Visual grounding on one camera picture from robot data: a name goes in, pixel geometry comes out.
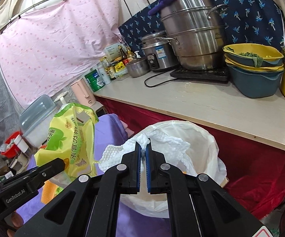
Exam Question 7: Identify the stacked steel steamer pot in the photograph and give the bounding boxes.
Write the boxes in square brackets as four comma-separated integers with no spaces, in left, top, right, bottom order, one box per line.
[160,0,228,71]

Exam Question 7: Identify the pink hanging sheet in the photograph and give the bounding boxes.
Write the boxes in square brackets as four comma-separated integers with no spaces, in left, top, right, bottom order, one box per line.
[0,0,121,108]

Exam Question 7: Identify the yellow seasoning packet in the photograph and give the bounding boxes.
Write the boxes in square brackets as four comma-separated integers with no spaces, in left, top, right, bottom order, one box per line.
[114,62,126,72]

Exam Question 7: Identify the white slim bottle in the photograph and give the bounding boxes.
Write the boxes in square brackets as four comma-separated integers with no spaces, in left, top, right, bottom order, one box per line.
[97,64,111,85]

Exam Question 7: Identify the red velvet counter skirt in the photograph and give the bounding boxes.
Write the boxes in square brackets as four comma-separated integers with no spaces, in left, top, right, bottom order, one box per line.
[94,96,285,220]

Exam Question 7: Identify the white paper towel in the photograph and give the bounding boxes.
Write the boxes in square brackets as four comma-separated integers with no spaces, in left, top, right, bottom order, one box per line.
[98,130,194,173]

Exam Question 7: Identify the purple table cloth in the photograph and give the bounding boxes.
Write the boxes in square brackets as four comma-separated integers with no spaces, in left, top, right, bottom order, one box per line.
[16,114,171,236]

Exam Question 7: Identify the yellow green snack bag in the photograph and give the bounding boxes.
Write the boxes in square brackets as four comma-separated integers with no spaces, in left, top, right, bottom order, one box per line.
[34,103,99,179]

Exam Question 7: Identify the black power cable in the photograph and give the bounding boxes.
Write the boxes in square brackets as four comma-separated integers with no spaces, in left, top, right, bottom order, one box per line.
[144,71,180,88]

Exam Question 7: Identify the clear food container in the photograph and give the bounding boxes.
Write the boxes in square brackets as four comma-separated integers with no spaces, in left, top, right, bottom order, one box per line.
[114,67,130,81]

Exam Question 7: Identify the orange snack wrapper bag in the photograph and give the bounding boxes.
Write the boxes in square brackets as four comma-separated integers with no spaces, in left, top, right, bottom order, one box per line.
[41,180,63,204]

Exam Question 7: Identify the small steel bowl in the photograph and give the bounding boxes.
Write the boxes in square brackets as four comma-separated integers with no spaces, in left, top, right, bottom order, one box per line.
[126,57,150,78]

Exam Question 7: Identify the navy patterned cloth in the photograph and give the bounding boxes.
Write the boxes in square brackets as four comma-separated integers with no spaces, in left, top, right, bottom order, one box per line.
[119,0,285,54]

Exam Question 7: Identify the white box on counter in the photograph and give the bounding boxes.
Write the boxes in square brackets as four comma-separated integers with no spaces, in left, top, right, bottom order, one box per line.
[104,42,125,62]

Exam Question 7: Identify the red plastic basin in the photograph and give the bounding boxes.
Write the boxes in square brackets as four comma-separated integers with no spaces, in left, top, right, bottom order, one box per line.
[0,131,21,159]

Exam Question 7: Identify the green tin can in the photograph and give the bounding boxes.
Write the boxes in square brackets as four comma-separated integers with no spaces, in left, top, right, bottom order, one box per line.
[85,69,105,92]

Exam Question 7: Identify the black induction cooktop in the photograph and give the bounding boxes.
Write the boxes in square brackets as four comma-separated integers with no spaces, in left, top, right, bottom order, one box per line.
[170,67,230,84]

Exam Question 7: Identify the white cup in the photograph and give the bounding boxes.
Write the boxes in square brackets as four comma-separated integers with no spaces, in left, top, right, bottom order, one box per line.
[14,134,29,153]

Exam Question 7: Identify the steel rice cooker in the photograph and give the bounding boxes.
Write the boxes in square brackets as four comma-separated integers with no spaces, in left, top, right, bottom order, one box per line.
[141,31,179,72]

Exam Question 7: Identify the pink electric kettle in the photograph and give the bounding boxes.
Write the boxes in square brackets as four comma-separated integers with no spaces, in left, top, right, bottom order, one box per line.
[70,78,96,106]

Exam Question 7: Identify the left hand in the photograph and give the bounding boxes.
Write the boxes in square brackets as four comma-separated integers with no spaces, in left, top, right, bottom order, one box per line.
[7,211,24,237]

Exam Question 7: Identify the dark soy sauce bottle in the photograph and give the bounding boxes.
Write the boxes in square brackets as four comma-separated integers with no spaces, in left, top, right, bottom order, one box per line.
[119,45,129,65]

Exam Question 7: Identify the grey lidded dish rack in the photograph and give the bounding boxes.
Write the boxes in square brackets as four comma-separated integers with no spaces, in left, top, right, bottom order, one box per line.
[19,95,58,148]

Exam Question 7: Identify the white trash bag bin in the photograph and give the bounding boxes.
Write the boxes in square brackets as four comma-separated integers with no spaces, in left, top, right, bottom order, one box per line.
[121,120,228,218]

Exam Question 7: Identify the white glass kettle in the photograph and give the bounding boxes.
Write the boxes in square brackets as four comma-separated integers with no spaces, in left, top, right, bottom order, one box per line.
[54,91,68,110]

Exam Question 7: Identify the yellow blue stacked basins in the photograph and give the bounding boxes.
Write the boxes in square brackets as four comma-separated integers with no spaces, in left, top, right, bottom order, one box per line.
[223,43,284,99]

